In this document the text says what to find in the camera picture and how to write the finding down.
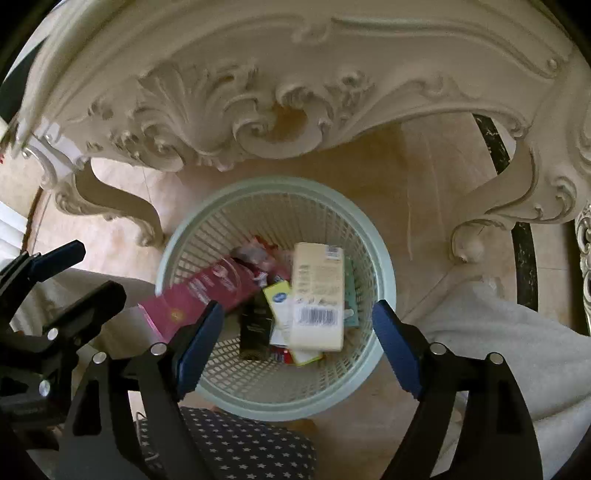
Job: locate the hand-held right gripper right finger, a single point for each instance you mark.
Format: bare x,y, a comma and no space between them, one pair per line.
397,350

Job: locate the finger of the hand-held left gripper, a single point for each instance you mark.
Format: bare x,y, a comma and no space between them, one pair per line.
99,307
60,258

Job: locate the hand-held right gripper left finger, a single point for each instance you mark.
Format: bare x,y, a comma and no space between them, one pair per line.
198,350

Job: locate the small black carton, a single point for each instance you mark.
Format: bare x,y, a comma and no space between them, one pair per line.
254,327

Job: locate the long magenta box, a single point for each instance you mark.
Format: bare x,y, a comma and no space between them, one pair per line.
207,286

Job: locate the teal cardboard box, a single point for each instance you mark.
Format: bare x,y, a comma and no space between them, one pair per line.
352,295

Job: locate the yellow and white box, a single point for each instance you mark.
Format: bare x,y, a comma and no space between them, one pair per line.
277,300

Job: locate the cream cardboard box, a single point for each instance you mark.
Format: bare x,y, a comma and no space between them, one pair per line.
318,281

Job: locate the red wrapper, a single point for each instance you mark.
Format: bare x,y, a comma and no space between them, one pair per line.
263,258

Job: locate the pale green plastic waste basket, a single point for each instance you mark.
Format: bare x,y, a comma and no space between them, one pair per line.
221,221

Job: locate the person's left trouser leg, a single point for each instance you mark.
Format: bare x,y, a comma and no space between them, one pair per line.
129,279

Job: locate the star-printed dark cushion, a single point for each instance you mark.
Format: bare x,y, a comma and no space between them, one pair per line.
240,447

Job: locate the ornate cream coffee table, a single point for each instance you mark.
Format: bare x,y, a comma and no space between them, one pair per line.
295,55

